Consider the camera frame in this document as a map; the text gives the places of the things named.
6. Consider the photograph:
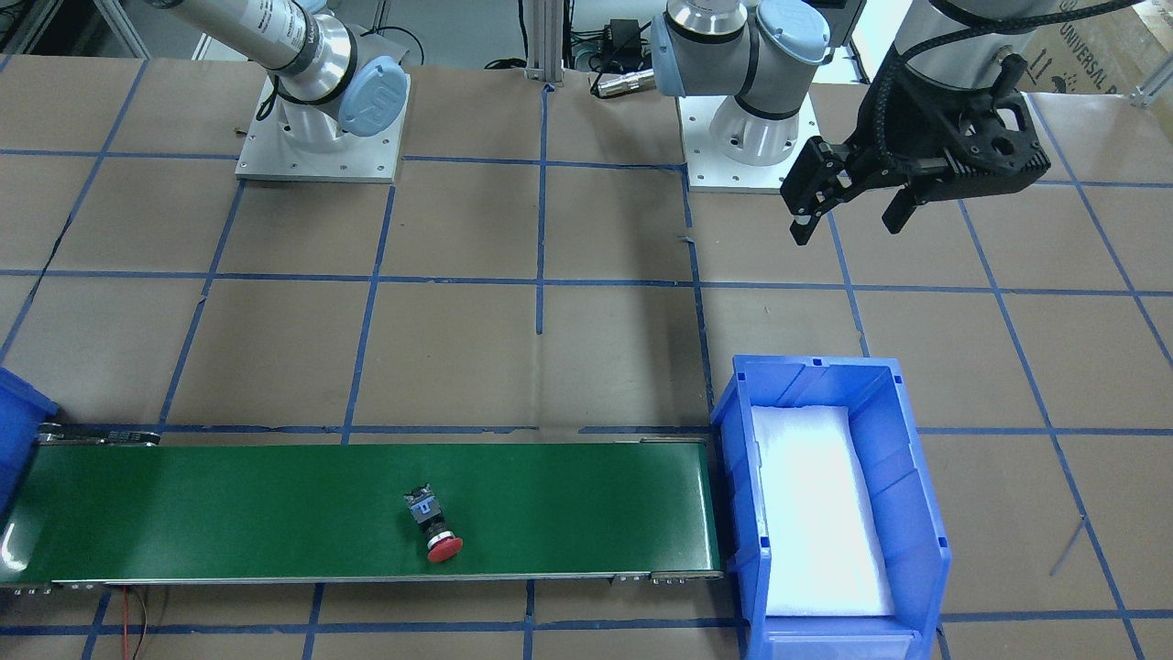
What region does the red push button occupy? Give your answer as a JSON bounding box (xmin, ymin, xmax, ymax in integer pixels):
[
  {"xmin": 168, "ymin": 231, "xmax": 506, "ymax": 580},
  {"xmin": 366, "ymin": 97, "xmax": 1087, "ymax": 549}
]
[{"xmin": 404, "ymin": 483, "xmax": 465, "ymax": 564}]

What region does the aluminium frame post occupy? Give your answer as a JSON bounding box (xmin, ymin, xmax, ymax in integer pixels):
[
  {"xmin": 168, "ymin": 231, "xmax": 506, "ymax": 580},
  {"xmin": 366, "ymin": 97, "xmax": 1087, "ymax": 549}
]
[{"xmin": 521, "ymin": 1, "xmax": 570, "ymax": 88}]

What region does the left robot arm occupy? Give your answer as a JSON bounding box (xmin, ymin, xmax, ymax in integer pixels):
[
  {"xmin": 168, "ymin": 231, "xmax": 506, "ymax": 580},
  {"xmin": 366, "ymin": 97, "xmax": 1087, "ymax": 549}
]
[{"xmin": 650, "ymin": 1, "xmax": 1101, "ymax": 246}]

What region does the white foam pad bin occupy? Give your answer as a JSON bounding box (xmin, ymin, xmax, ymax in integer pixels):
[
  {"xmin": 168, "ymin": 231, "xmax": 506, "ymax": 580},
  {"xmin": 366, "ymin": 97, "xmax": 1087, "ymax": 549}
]
[{"xmin": 751, "ymin": 406, "xmax": 895, "ymax": 617}]

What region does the green conveyor belt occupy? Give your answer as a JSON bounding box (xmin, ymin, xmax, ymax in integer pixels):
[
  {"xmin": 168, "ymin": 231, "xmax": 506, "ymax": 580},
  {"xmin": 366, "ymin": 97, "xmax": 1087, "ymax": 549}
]
[{"xmin": 4, "ymin": 440, "xmax": 723, "ymax": 588}]

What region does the blue bin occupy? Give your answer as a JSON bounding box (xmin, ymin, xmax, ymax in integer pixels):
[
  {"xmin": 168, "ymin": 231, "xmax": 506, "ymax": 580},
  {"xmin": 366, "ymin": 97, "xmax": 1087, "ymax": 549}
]
[
  {"xmin": 712, "ymin": 355, "xmax": 951, "ymax": 659},
  {"xmin": 1, "ymin": 368, "xmax": 59, "ymax": 520}
]

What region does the black power adapter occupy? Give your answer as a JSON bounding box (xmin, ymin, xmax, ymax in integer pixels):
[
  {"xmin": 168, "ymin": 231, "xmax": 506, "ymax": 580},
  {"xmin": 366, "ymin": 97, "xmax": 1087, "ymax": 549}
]
[{"xmin": 602, "ymin": 18, "xmax": 640, "ymax": 57}]

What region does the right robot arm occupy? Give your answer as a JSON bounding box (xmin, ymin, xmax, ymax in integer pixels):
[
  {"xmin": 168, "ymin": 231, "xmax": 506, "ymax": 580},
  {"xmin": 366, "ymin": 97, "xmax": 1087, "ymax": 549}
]
[{"xmin": 150, "ymin": 1, "xmax": 411, "ymax": 154}]

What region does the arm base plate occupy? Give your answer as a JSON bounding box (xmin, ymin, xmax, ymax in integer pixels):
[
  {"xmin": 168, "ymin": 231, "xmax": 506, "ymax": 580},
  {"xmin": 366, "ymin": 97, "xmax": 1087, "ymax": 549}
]
[
  {"xmin": 677, "ymin": 96, "xmax": 818, "ymax": 193},
  {"xmin": 236, "ymin": 98, "xmax": 407, "ymax": 184}
]

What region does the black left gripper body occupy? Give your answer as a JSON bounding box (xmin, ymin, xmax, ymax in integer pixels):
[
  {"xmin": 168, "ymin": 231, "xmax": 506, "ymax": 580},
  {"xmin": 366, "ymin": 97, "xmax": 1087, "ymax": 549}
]
[{"xmin": 848, "ymin": 79, "xmax": 1053, "ymax": 198}]

